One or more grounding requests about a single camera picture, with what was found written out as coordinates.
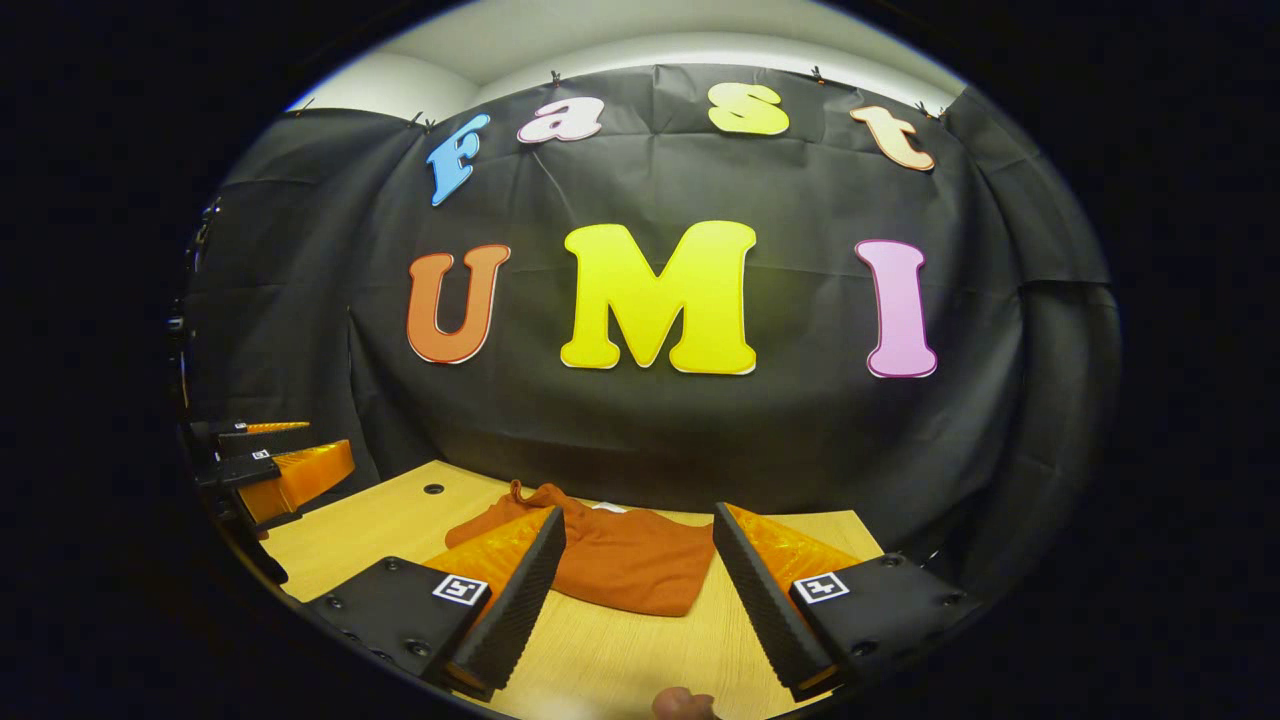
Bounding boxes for black backdrop cloth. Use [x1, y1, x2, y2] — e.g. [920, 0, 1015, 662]
[180, 62, 1123, 601]

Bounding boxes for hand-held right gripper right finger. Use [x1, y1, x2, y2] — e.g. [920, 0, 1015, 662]
[712, 502, 988, 703]

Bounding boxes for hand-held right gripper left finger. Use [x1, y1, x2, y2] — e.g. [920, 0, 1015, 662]
[300, 505, 568, 703]

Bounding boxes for rust orange button shirt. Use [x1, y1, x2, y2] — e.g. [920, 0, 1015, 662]
[443, 480, 717, 619]

